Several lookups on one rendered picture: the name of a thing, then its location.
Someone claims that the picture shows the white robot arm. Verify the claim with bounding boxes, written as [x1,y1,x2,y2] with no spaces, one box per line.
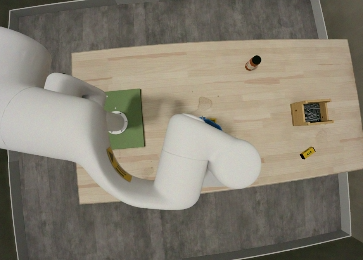
[0,27,261,210]

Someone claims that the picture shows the small wooden crate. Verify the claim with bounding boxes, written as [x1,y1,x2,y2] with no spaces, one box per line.
[290,99,334,126]

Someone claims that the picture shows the yellow pocket level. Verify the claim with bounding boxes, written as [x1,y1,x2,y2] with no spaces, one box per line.
[300,147,316,159]

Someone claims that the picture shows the small brown glass jar with black lid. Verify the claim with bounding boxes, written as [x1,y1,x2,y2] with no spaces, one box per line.
[245,55,261,71]

